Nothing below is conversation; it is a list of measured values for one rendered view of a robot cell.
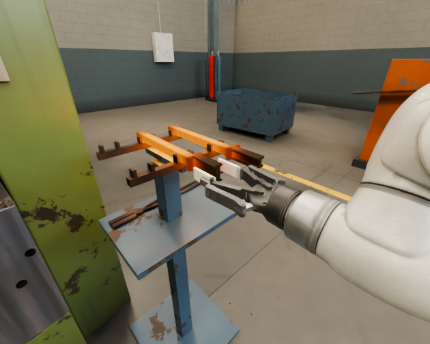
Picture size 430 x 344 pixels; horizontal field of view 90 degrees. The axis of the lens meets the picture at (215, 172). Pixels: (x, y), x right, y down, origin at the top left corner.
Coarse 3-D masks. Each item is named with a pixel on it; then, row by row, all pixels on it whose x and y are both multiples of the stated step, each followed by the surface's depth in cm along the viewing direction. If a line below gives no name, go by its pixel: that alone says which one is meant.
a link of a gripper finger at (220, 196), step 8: (208, 184) 43; (216, 192) 41; (224, 192) 40; (216, 200) 41; (224, 200) 40; (232, 200) 38; (240, 200) 38; (232, 208) 39; (240, 208) 37; (240, 216) 38
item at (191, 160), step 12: (144, 132) 74; (156, 144) 65; (168, 144) 64; (180, 156) 57; (192, 156) 53; (204, 156) 53; (192, 168) 54; (204, 168) 52; (216, 168) 48; (216, 180) 50
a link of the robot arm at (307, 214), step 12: (312, 192) 34; (300, 204) 33; (312, 204) 32; (324, 204) 32; (336, 204) 31; (288, 216) 33; (300, 216) 32; (312, 216) 31; (324, 216) 30; (288, 228) 33; (300, 228) 32; (312, 228) 31; (300, 240) 32; (312, 240) 31; (312, 252) 32
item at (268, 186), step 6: (246, 168) 49; (246, 174) 47; (252, 174) 47; (246, 180) 48; (252, 180) 46; (258, 180) 43; (264, 180) 43; (252, 186) 46; (264, 186) 42; (270, 186) 41
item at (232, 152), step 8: (168, 128) 81; (176, 128) 78; (184, 136) 74; (192, 136) 71; (200, 136) 70; (200, 144) 69; (216, 144) 64; (224, 144) 64; (224, 152) 62; (232, 152) 60; (240, 152) 57; (248, 152) 57; (240, 160) 58; (248, 160) 57; (256, 160) 54
